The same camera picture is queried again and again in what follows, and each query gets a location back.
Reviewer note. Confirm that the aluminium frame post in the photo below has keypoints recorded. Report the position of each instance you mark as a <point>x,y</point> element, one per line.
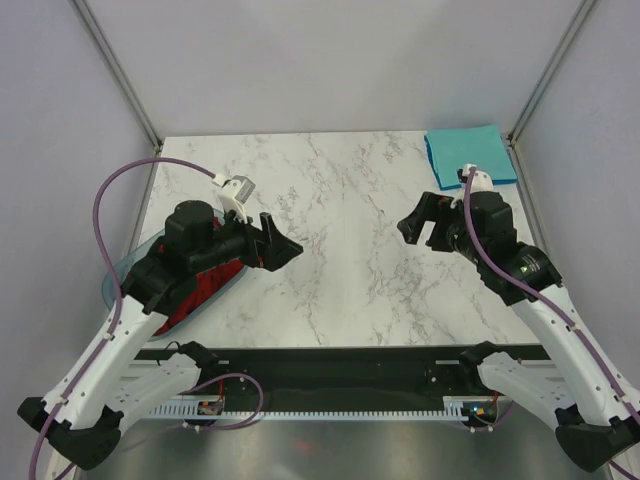
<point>560,53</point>
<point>90,23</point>

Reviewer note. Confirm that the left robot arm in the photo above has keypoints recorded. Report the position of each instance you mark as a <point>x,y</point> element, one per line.
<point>85,416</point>

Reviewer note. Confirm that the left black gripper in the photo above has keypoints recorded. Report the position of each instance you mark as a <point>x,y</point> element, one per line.
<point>261,253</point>

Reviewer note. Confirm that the transparent blue plastic basket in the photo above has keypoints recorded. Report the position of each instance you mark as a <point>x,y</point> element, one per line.
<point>125,275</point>

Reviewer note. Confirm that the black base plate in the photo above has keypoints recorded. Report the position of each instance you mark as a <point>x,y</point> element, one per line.
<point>337,380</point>

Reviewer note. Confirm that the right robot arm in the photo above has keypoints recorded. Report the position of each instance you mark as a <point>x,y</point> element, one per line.
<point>595,414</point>

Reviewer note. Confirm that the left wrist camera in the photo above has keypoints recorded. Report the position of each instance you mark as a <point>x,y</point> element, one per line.
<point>233,194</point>

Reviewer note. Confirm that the right aluminium frame post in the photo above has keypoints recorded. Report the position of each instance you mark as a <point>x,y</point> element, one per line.
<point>560,53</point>

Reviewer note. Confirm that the left aluminium frame post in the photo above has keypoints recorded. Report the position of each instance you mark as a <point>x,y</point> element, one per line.
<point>90,23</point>

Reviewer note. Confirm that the folded teal t-shirt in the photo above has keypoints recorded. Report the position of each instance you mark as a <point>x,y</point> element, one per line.
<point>470,152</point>

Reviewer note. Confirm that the white slotted cable duct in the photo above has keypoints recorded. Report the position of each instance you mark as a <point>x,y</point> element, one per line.
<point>190,409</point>

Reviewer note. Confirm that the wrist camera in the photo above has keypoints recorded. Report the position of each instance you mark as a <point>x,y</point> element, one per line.
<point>472,180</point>
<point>233,194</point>

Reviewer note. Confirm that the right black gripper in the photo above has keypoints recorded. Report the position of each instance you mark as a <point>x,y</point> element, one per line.
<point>435,207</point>

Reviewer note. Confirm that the red t-shirt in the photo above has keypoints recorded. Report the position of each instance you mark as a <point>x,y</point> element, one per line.
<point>207,290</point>

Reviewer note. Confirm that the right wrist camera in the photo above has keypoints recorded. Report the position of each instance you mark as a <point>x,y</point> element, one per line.
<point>472,180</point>

